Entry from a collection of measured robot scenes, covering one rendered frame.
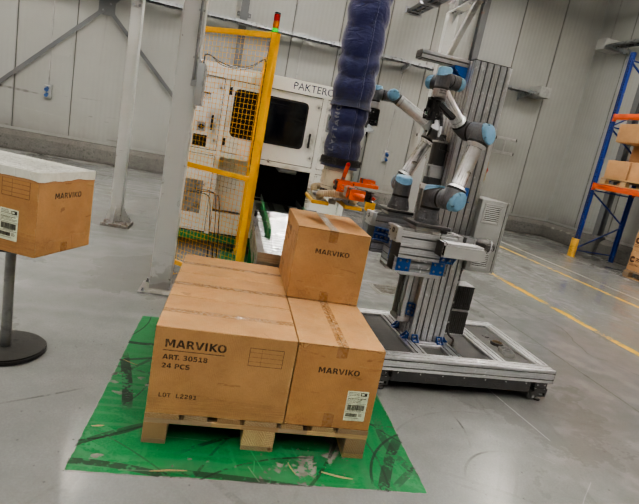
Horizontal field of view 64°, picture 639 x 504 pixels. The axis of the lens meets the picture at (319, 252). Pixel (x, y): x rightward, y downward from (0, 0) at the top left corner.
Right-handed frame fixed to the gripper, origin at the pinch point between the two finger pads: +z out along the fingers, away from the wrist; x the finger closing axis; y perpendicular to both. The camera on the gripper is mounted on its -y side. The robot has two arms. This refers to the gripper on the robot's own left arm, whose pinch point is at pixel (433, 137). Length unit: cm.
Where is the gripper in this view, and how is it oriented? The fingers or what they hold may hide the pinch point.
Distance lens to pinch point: 282.5
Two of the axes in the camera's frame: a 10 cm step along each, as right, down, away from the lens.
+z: -1.9, 9.6, 2.1
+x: 2.0, 2.5, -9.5
